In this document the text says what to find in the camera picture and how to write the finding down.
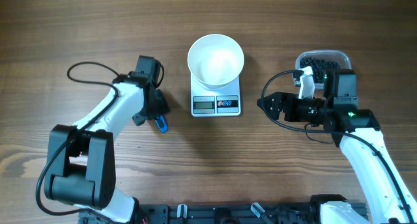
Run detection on pink scoop with blue handle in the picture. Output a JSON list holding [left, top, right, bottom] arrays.
[[154, 115, 168, 133]]

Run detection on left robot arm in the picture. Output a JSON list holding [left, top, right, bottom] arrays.
[[35, 56, 170, 223]]

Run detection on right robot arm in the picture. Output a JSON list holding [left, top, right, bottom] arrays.
[[257, 68, 416, 223]]

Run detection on white digital kitchen scale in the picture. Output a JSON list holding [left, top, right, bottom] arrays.
[[191, 75, 241, 117]]

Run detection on white bowl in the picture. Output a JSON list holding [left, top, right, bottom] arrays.
[[187, 34, 245, 89]]

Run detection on black beans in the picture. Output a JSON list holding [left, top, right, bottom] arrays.
[[299, 57, 340, 84]]

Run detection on clear plastic container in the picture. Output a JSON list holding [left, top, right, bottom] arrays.
[[295, 49, 352, 89]]

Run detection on right arm white wrist camera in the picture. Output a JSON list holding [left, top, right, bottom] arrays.
[[293, 66, 315, 99]]

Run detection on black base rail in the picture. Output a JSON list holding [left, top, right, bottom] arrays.
[[78, 201, 369, 224]]

